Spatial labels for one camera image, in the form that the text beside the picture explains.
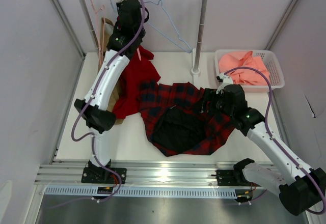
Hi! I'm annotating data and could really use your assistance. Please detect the tan hanging garment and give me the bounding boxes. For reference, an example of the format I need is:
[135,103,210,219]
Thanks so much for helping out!
[98,18,122,112]

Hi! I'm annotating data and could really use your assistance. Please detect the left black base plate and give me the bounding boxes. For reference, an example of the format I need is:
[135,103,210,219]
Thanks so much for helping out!
[81,167,127,184]

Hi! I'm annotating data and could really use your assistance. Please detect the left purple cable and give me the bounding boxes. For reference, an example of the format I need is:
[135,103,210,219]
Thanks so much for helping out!
[70,0,146,203]

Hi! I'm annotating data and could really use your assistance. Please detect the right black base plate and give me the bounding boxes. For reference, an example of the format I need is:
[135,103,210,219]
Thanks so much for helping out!
[211,170,255,187]

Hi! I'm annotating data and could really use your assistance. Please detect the red plaid skirt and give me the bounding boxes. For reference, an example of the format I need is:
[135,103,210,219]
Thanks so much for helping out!
[139,80,235,157]

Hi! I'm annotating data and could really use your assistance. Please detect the aluminium mounting rail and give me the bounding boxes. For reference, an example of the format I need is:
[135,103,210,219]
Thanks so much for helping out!
[33,160,312,190]

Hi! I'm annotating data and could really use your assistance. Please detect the pink hanger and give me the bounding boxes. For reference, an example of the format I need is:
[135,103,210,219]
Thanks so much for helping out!
[90,0,105,67]
[137,46,142,61]

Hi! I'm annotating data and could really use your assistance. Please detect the pink garment in basket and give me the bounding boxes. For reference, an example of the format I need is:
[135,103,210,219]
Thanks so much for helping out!
[218,51,270,86]

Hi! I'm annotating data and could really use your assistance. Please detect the red hanging garment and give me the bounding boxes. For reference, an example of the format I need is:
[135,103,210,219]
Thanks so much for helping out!
[112,46,160,120]

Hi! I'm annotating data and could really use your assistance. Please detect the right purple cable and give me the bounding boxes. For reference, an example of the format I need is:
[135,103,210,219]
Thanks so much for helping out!
[216,66,326,214]

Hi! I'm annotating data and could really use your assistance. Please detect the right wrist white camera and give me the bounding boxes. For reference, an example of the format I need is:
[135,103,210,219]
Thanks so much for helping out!
[216,73,234,94]

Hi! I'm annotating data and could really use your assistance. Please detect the white slotted cable duct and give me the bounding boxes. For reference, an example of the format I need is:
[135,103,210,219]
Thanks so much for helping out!
[45,185,237,199]

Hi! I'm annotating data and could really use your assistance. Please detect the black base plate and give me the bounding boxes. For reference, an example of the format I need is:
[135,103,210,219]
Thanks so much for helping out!
[211,170,255,187]
[81,167,127,184]

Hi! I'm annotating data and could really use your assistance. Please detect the right blue hanger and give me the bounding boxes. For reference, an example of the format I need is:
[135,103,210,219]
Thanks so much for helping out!
[145,0,192,53]

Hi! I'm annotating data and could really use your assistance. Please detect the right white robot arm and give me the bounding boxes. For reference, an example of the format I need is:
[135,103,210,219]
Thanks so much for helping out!
[202,85,325,215]

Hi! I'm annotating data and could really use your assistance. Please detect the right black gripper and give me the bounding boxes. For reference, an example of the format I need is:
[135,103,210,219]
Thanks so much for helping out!
[195,88,234,117]

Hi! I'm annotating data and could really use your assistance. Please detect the white plastic basket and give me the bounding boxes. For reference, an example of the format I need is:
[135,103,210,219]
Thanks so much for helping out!
[214,49,285,93]

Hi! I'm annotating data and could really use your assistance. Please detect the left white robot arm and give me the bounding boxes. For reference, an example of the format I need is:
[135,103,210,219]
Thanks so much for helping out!
[71,0,146,183]

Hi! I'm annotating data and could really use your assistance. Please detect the purple cable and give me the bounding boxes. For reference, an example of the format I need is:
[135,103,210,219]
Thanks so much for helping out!
[216,66,326,214]
[70,0,146,203]

